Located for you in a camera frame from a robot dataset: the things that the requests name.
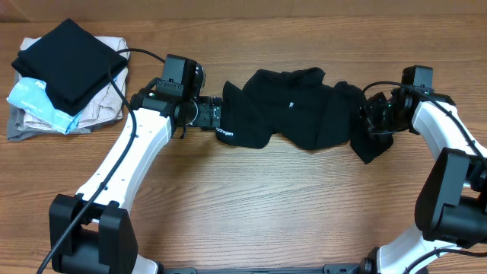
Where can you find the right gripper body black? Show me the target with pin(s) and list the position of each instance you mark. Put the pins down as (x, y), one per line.
(381, 118)

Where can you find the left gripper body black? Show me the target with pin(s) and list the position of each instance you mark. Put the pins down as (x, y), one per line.
(207, 114)

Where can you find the black polo shirt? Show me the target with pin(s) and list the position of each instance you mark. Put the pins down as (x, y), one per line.
(301, 107)

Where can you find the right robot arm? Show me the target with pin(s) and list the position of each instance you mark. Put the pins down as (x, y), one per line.
(450, 211)

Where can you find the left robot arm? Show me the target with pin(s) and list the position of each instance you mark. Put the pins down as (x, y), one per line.
(91, 231)

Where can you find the folded beige garment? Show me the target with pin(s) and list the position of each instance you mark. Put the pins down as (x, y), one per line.
(105, 106)

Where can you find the folded black garment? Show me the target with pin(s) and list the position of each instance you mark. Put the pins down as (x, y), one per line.
(73, 63)

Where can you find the folded light blue garment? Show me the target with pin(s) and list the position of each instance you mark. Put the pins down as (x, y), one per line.
(29, 94)

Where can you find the folded grey garment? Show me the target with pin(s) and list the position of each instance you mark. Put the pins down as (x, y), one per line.
(16, 131)

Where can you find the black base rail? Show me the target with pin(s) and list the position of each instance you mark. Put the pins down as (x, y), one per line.
(345, 268)

